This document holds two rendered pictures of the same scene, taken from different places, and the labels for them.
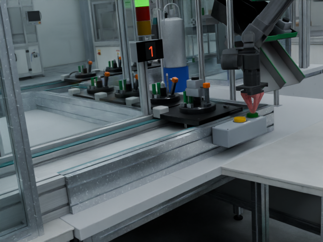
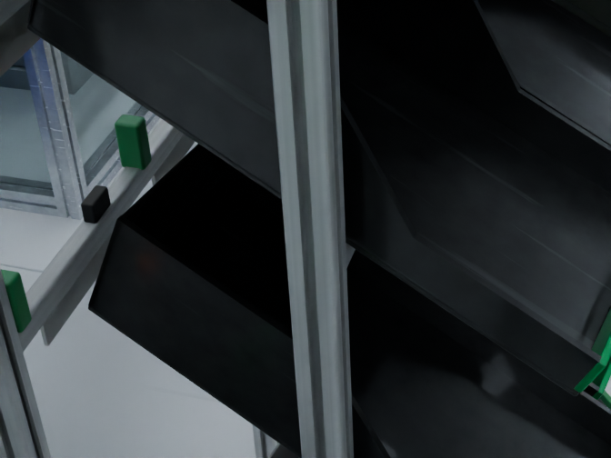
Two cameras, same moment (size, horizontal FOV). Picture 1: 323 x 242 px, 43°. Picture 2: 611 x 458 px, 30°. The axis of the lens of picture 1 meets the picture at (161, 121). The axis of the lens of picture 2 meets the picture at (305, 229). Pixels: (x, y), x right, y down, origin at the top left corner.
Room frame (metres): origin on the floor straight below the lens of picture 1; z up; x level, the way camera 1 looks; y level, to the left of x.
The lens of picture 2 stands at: (1.41, -0.13, 1.68)
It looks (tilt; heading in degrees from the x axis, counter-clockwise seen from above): 37 degrees down; 331
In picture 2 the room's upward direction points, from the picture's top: 4 degrees counter-clockwise
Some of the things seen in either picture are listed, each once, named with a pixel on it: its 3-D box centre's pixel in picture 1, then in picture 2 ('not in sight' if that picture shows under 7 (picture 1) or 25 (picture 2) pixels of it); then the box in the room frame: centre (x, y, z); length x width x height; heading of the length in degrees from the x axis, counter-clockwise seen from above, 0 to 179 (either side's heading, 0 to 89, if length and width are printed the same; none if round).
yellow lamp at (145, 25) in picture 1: (143, 28); not in sight; (1.52, 0.04, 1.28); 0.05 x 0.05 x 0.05
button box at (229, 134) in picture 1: (240, 129); not in sight; (1.34, -0.26, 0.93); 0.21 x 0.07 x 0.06; 131
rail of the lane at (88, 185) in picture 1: (187, 145); not in sight; (1.26, -0.08, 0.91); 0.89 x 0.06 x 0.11; 131
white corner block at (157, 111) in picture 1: (160, 112); not in sight; (1.53, 0.00, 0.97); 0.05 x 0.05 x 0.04; 41
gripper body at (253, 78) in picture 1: (251, 79); not in sight; (1.38, -0.32, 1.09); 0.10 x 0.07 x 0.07; 131
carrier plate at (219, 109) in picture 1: (197, 112); not in sight; (1.52, -0.14, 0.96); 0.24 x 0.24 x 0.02; 41
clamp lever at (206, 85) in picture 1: (204, 92); not in sight; (1.48, -0.17, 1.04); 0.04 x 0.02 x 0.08; 41
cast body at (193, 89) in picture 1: (193, 86); not in sight; (1.52, -0.13, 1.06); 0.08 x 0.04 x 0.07; 41
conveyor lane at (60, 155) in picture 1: (146, 139); not in sight; (1.38, 0.06, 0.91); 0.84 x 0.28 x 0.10; 131
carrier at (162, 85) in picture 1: (163, 90); not in sight; (1.75, -0.02, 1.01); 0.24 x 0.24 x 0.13; 41
